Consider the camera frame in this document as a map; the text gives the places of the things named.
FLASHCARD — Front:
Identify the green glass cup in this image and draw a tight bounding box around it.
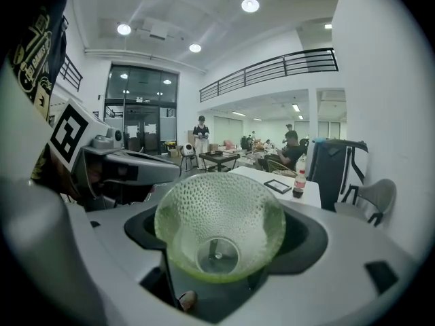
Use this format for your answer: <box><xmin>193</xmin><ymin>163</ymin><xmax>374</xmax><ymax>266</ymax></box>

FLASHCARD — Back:
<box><xmin>154</xmin><ymin>172</ymin><xmax>287</xmax><ymax>284</ymax></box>

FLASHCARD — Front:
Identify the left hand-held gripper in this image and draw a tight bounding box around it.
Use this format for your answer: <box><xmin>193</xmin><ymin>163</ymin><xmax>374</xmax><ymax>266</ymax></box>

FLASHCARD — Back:
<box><xmin>46</xmin><ymin>98</ymin><xmax>182</xmax><ymax>212</ymax></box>

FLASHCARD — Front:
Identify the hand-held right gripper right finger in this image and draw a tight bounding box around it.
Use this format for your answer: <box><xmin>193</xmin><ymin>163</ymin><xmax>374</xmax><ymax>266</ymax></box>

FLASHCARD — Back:
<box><xmin>217</xmin><ymin>201</ymin><xmax>421</xmax><ymax>326</ymax></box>

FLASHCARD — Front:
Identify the black balcony railing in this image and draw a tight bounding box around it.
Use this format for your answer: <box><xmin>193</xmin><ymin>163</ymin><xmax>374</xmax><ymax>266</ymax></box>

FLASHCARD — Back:
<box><xmin>199</xmin><ymin>47</ymin><xmax>340</xmax><ymax>103</ymax></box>

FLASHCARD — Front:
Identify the grey chair with black legs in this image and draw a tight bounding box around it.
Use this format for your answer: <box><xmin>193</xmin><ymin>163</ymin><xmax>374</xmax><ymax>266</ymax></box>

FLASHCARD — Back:
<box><xmin>334</xmin><ymin>178</ymin><xmax>398</xmax><ymax>228</ymax></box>

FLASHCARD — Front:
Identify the person's right hand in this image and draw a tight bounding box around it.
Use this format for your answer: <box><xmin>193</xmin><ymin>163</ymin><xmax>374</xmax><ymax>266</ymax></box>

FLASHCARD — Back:
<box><xmin>177</xmin><ymin>289</ymin><xmax>198</xmax><ymax>312</ymax></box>

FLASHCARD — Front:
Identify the black coffee table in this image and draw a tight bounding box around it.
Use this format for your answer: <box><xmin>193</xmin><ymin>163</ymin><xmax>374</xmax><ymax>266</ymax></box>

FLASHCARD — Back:
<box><xmin>198</xmin><ymin>150</ymin><xmax>241</xmax><ymax>173</ymax></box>

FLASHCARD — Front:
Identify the white marble table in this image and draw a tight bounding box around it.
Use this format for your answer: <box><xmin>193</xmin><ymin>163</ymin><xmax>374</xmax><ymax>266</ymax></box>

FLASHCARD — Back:
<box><xmin>226</xmin><ymin>166</ymin><xmax>322</xmax><ymax>210</ymax></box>

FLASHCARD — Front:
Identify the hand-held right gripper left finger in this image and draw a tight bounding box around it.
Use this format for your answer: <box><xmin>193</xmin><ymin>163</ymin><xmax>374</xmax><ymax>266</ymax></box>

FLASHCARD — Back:
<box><xmin>0</xmin><ymin>180</ymin><xmax>218</xmax><ymax>326</ymax></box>

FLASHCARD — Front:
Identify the black stair railing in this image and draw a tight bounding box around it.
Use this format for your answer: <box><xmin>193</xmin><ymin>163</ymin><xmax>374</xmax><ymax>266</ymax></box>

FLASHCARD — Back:
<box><xmin>59</xmin><ymin>54</ymin><xmax>84</xmax><ymax>93</ymax></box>

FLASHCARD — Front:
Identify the wicker chair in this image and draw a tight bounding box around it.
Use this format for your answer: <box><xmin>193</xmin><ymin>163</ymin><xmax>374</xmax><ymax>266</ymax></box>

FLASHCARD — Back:
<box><xmin>266</xmin><ymin>159</ymin><xmax>298</xmax><ymax>179</ymax></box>

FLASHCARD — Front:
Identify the black picture frame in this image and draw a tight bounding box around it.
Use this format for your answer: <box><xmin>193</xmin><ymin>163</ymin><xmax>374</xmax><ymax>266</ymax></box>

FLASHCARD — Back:
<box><xmin>263</xmin><ymin>178</ymin><xmax>293</xmax><ymax>196</ymax></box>

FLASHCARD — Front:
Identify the black-framed glass entrance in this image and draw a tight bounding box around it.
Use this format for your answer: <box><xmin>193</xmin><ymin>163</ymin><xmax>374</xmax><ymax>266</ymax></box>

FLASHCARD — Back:
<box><xmin>103</xmin><ymin>64</ymin><xmax>179</xmax><ymax>156</ymax></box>

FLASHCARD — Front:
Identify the cola bottle with red cap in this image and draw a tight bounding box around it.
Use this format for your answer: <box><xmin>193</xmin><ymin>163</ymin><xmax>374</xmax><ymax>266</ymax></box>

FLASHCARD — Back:
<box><xmin>292</xmin><ymin>154</ymin><xmax>308</xmax><ymax>199</ymax></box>

